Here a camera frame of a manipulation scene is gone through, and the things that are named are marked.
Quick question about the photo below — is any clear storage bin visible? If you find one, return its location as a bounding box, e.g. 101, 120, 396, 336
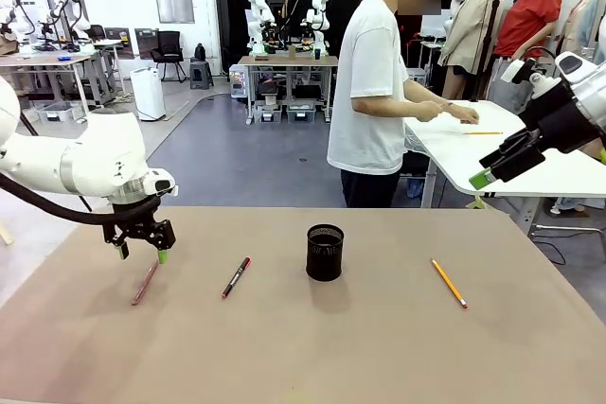
254, 104, 284, 125
286, 101, 317, 124

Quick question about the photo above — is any black tripod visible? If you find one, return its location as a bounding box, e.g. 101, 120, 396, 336
471, 0, 504, 103

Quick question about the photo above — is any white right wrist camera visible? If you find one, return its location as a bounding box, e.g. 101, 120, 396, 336
500, 58, 553, 93

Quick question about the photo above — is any blue box under desk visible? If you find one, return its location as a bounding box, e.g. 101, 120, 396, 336
405, 176, 427, 201

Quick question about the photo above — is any clear plastic floor bin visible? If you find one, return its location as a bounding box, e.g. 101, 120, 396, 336
36, 99, 89, 125

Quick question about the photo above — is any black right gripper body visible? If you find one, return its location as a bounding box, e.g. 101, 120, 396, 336
518, 79, 600, 154

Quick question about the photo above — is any wooden background table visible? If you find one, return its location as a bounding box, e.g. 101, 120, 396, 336
236, 55, 340, 125

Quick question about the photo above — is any black office chair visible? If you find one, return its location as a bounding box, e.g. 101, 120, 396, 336
150, 30, 188, 83

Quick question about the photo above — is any black mesh pen holder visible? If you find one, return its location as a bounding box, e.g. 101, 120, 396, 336
305, 223, 346, 281

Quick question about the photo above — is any black left arm cable sleeve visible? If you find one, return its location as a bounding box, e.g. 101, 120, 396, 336
0, 171, 165, 226

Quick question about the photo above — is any mannequin in beige coat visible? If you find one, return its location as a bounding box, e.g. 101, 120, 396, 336
436, 0, 506, 100

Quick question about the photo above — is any person's right hand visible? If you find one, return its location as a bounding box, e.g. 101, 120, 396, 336
416, 99, 446, 122

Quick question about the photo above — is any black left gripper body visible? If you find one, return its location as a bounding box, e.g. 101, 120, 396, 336
111, 199, 165, 237

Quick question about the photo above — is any computer case with lights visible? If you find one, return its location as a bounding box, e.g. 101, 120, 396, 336
228, 65, 250, 100

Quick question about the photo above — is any person's left hand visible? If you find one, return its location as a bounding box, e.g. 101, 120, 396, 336
447, 105, 480, 126

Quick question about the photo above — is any black step stool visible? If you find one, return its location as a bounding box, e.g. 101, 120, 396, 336
189, 61, 215, 91

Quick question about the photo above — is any white standing desk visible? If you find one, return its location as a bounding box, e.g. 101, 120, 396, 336
404, 99, 606, 209

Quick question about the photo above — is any brown red pen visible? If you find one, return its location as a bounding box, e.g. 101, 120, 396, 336
131, 259, 160, 307

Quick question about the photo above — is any grey workbench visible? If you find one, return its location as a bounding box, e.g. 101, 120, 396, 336
0, 52, 96, 114

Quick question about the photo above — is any person in red shirt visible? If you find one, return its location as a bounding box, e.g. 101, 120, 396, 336
490, 0, 564, 114

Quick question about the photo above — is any mannequin with bucket hat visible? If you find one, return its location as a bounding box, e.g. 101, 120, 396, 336
556, 0, 606, 64

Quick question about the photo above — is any white air purifier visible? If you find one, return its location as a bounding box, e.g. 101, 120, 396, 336
130, 67, 167, 122

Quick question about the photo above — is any person's left forearm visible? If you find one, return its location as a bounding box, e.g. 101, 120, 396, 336
404, 80, 451, 112

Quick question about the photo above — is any black marker with red cap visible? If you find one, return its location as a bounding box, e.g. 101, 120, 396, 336
220, 255, 253, 300

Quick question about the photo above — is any person in white T-shirt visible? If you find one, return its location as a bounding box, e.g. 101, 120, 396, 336
326, 0, 482, 209

